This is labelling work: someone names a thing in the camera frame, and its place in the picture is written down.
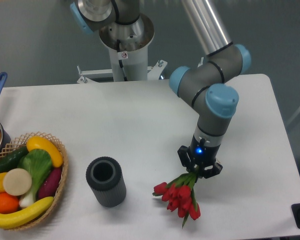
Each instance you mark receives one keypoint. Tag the beige round disc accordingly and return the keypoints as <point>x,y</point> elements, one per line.
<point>17,182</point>

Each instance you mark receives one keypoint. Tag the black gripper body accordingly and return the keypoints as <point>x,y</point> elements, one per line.
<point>203,155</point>

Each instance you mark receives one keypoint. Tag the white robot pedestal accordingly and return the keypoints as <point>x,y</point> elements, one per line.
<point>125,66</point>

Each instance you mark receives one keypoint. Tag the green bok choy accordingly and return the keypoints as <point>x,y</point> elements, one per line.
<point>38,164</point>

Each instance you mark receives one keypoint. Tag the purple sweet potato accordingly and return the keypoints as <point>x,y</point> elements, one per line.
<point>51,184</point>

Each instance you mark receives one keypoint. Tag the red tulip bouquet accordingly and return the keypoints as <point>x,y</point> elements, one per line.
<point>179,193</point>

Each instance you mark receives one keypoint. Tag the orange fruit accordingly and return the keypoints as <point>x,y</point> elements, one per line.
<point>8,203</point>

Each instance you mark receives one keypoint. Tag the dark grey ribbed vase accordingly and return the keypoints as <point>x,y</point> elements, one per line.
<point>105,178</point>

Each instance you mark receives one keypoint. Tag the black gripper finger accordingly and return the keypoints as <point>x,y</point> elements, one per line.
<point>187,158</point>
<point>210,171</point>

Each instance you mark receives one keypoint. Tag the yellow banana front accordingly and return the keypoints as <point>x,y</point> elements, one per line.
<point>21,217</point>

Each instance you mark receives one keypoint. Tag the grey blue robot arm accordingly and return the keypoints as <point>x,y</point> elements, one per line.
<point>126,32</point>

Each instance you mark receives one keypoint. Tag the woven wicker basket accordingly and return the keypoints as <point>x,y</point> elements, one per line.
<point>20,142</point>

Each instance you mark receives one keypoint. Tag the green cucumber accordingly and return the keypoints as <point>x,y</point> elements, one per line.
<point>11,160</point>

